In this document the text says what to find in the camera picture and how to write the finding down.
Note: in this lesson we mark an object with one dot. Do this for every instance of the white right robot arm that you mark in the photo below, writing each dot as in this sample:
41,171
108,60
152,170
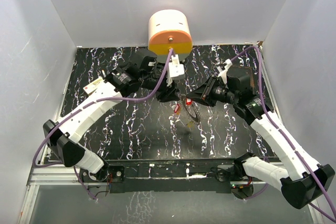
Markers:
302,179

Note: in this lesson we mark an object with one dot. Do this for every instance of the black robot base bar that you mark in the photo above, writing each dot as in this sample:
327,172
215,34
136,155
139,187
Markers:
166,175

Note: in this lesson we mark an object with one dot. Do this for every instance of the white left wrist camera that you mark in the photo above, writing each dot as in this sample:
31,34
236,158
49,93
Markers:
175,70

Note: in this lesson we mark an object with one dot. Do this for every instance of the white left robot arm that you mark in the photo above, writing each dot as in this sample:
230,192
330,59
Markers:
137,81

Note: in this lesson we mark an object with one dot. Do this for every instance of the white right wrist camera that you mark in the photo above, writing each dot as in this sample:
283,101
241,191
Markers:
222,75

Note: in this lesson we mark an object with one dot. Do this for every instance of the round three-drawer cabinet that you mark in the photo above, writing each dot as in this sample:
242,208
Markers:
168,29

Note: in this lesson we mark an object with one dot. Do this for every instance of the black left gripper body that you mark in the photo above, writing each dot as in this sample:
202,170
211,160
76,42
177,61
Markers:
150,83

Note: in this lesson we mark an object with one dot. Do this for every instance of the black disc with keyrings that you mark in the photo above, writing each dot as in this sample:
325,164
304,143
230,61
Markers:
191,111

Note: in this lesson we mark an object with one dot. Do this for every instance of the dark brown book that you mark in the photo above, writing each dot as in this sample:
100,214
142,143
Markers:
243,78

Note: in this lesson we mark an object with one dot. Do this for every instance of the red key tag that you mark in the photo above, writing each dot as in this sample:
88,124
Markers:
188,101
177,109

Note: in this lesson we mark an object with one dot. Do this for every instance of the pale green staples box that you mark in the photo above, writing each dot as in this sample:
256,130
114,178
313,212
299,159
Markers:
92,86

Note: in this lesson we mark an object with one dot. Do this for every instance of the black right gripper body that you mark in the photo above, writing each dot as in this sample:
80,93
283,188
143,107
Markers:
220,93

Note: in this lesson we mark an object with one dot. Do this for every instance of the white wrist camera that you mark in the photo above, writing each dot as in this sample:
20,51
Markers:
222,75
175,70

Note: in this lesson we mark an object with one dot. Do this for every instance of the aluminium frame rail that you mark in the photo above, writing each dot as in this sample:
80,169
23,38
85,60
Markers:
149,191

